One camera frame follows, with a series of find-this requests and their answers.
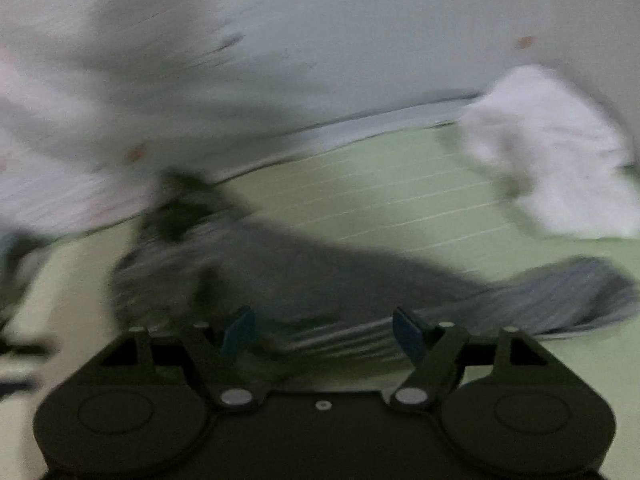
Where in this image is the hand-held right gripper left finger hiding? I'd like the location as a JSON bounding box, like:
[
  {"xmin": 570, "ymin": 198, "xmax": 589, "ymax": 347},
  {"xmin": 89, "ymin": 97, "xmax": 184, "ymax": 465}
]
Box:
[{"xmin": 98, "ymin": 305, "xmax": 272, "ymax": 414}]

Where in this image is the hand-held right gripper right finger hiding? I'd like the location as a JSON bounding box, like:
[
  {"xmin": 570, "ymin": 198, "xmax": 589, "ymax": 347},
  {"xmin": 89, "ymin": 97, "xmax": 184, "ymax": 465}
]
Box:
[{"xmin": 388, "ymin": 306, "xmax": 553, "ymax": 414}]

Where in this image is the grey plaid garment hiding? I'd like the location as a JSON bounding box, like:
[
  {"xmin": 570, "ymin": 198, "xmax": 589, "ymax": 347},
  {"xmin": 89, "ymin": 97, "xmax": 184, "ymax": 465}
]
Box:
[{"xmin": 110, "ymin": 195, "xmax": 639, "ymax": 377}]

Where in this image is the green grid mat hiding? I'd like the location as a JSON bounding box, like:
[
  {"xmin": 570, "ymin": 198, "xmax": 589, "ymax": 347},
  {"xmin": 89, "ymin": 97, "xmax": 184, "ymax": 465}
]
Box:
[{"xmin": 0, "ymin": 124, "xmax": 640, "ymax": 480}]

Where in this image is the white cloth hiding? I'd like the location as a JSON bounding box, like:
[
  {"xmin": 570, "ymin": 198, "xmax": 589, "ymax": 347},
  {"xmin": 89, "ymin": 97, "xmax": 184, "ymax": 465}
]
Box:
[{"xmin": 457, "ymin": 64, "xmax": 640, "ymax": 241}]

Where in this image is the white shirt with orange print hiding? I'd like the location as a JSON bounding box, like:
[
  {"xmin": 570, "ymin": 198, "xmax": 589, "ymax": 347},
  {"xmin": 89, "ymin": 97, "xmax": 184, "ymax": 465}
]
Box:
[{"xmin": 0, "ymin": 0, "xmax": 640, "ymax": 242}]

